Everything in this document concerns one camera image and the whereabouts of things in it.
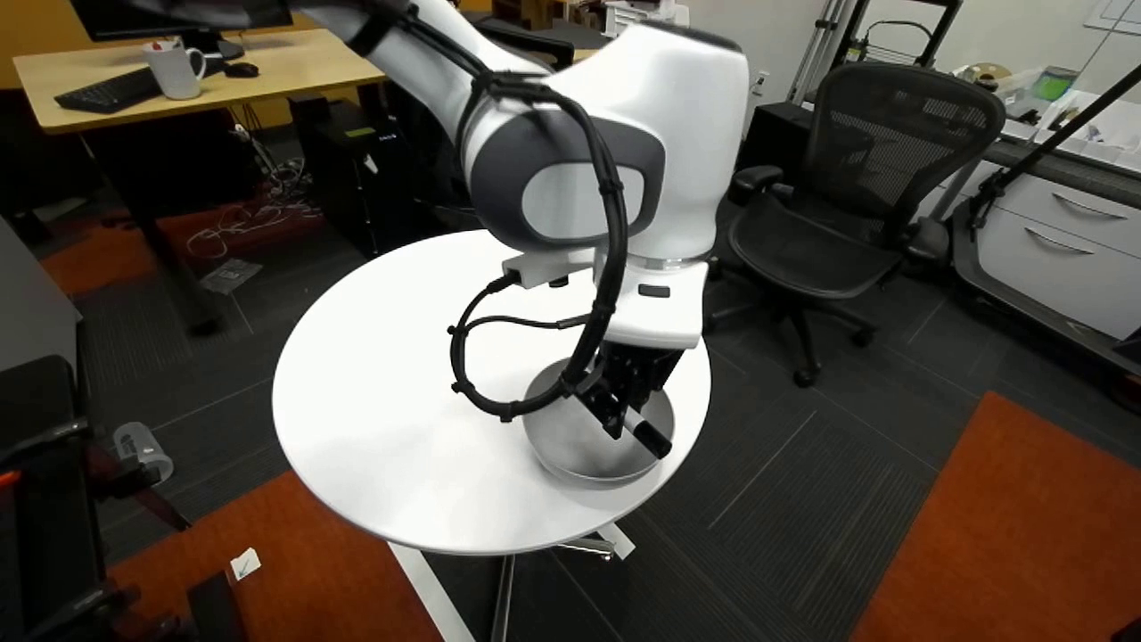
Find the white paper scrap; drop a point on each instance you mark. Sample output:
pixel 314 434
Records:
pixel 244 566

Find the black computer tower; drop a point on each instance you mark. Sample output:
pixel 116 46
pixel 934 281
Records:
pixel 345 164

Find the grey round bowl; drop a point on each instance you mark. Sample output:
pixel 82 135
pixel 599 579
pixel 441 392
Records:
pixel 572 458

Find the black monitor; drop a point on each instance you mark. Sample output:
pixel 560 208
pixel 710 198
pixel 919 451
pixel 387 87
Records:
pixel 179 12

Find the black stand post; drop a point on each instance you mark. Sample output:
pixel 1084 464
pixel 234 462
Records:
pixel 218 613

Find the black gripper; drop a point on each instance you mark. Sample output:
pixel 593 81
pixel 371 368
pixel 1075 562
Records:
pixel 637 381

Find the white table base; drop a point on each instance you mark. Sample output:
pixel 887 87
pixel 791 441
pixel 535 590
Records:
pixel 423 590

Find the black computer mouse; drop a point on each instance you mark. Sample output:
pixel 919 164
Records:
pixel 240 68

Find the black mesh office chair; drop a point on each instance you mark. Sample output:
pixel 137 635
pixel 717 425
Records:
pixel 831 237

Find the white drawer cabinet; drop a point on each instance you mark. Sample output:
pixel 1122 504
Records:
pixel 1058 254

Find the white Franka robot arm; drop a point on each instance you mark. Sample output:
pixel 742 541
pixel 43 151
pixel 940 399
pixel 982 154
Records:
pixel 666 118

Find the black diagonal stand pole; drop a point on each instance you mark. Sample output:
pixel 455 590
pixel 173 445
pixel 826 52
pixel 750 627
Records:
pixel 1046 143

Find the white storage unit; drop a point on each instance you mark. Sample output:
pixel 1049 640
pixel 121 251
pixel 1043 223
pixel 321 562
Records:
pixel 643 16

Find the black keyboard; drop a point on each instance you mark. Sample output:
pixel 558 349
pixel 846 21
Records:
pixel 107 92

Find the grey wrist camera bar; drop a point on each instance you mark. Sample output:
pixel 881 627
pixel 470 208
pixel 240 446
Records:
pixel 547 268

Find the green item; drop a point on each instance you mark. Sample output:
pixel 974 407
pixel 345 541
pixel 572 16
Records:
pixel 1052 87

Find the grey floor power strip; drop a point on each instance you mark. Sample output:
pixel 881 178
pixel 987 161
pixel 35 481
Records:
pixel 234 275

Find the black box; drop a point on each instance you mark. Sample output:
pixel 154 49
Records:
pixel 786 137

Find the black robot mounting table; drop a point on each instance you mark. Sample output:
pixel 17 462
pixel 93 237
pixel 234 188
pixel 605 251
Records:
pixel 37 308

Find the white mug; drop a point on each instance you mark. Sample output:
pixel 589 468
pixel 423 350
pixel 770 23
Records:
pixel 175 74

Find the light wooden desk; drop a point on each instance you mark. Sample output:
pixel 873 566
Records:
pixel 299 65

